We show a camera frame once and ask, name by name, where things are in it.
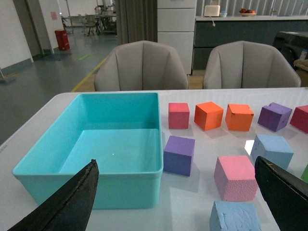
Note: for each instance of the teal plastic bin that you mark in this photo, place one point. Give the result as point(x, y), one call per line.
point(121, 131)

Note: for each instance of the small teal bowl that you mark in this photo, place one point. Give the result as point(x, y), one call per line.
point(223, 14)

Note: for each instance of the right notched purple foam block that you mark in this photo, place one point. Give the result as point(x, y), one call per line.
point(274, 116)

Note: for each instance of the right beige chair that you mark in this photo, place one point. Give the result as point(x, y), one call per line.
point(247, 65)

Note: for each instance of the left beige chair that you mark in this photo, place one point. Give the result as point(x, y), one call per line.
point(142, 65)

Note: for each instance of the orange foam block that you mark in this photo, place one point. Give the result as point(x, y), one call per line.
point(208, 115)
point(239, 117)

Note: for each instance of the fruit bowl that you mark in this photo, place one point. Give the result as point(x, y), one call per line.
point(246, 12)

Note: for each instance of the red fire extinguisher box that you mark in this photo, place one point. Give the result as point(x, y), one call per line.
point(62, 39)

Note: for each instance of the left crimson foam block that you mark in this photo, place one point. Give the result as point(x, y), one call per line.
point(178, 115)

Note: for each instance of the grey curtain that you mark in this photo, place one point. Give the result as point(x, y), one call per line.
point(136, 20)

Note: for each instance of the dark grey counter cabinet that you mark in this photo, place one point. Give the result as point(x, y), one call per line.
point(282, 32)

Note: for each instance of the left orange foam block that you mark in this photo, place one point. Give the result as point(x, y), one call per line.
point(208, 115)

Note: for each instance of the white drawer cabinet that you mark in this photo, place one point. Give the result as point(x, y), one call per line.
point(175, 27)

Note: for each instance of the right orange foam block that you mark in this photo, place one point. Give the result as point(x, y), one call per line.
point(239, 117)

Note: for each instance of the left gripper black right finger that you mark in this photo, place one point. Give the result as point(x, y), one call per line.
point(285, 194)

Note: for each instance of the white toaster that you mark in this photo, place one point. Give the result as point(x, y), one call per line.
point(211, 11)

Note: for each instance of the beige chair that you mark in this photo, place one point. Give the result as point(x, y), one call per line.
point(142, 65)
point(247, 65)

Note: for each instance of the green foam block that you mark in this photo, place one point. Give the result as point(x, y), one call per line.
point(304, 175)

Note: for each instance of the pink foam block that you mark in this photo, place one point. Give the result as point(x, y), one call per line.
point(235, 178)

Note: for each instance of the left purple foam block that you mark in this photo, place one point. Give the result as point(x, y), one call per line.
point(178, 155)

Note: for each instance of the light blue foam block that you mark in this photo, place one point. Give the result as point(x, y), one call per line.
point(233, 216)
point(274, 148)

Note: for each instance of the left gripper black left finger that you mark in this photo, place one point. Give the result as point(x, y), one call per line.
point(69, 208)

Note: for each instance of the right dark red foam block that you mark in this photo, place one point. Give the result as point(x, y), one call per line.
point(300, 118)

